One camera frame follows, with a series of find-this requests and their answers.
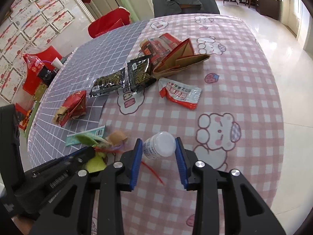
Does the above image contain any white pill bottle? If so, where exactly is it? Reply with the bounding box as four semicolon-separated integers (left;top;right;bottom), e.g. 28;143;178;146
142;131;177;160

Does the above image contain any green plastic wrapper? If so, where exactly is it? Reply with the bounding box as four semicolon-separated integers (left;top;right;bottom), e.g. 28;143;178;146
75;133;111;174

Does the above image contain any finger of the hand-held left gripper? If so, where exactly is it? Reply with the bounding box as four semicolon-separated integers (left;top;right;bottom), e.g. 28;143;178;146
52;146;96;170

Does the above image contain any red bag with bottle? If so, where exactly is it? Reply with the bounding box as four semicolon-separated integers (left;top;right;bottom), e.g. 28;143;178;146
22;45;63;96

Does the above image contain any crumpled red packet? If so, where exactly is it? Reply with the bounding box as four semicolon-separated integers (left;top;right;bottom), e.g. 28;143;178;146
52;90;87;127

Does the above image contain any thin red plastic strip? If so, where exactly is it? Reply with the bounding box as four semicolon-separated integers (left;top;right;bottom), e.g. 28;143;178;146
142;160;165;185

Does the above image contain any wall of framed certificates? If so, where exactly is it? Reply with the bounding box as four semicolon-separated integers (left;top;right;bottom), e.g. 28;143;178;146
0;0;75;103

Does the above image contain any black snack packet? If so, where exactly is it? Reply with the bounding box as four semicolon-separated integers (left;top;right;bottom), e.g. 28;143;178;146
127;55;157;94
89;69;126;98

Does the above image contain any pink checked tablecloth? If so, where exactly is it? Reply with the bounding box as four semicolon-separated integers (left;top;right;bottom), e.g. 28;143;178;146
90;13;285;235

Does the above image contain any teal paper wrapper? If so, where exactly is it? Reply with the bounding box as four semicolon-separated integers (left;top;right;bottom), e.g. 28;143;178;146
66;125;106;147

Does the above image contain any red label soda bottle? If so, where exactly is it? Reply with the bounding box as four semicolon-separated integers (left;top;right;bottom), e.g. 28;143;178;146
22;53;46;73

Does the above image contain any small black box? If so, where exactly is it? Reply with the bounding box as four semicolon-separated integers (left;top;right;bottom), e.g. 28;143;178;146
37;66;55;82

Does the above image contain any red printed cardboard carton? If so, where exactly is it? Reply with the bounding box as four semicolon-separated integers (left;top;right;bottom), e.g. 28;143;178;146
140;33;211;81

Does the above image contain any grey covered chair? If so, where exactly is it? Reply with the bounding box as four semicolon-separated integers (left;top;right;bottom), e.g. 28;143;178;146
152;0;220;19

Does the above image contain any small brown wrapper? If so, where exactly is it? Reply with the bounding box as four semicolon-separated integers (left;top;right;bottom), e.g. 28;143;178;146
108;131;129;148

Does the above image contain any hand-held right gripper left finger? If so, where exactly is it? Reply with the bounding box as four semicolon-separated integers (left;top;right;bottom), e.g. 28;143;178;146
29;138;143;235

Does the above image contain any dark wooden desk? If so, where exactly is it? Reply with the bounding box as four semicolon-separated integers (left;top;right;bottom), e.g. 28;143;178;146
255;0;284;21

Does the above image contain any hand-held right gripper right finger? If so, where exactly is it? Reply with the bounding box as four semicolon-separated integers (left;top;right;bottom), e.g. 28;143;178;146
174;137;286;235

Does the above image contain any grey grid table mat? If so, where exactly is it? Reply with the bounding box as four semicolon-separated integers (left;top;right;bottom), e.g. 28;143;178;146
27;20;149;170

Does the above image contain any red and white snack wrapper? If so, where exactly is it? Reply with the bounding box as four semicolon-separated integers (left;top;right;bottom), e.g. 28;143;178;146
158;77;202;110

